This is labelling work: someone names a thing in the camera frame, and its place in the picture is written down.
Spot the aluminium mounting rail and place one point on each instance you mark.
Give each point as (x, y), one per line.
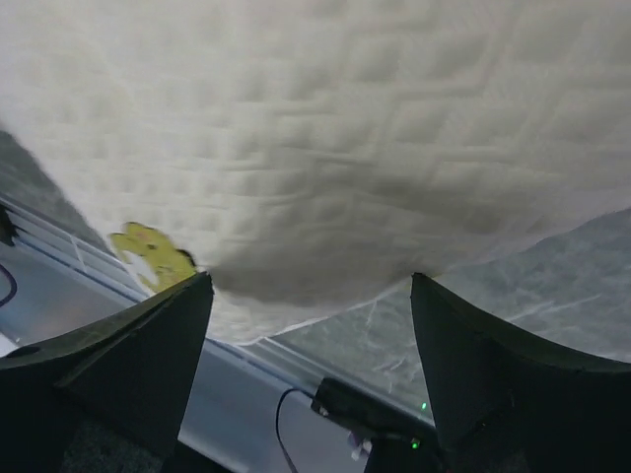
(53, 282)

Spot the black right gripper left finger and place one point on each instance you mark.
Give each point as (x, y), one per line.
(109, 396)

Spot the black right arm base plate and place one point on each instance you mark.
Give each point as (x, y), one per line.
(393, 441)

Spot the cream pillow with yellow edge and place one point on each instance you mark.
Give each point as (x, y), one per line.
(312, 155)

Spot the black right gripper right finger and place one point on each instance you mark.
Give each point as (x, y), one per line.
(506, 400)

